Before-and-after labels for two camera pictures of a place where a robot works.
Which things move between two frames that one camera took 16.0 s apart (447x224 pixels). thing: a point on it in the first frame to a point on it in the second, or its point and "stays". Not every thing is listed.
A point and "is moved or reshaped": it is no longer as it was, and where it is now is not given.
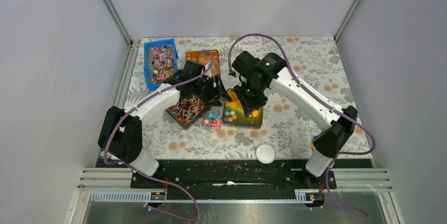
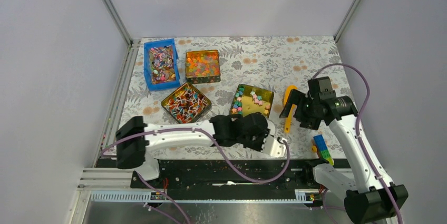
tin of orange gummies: x=204 y=57 stays
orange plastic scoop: x=235 y=104 is moved or reshaped
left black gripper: x=212 y=98 to x=260 y=147
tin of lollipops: x=187 y=112 stays
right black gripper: x=249 y=105 to x=298 y=98
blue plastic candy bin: x=161 y=62 stays
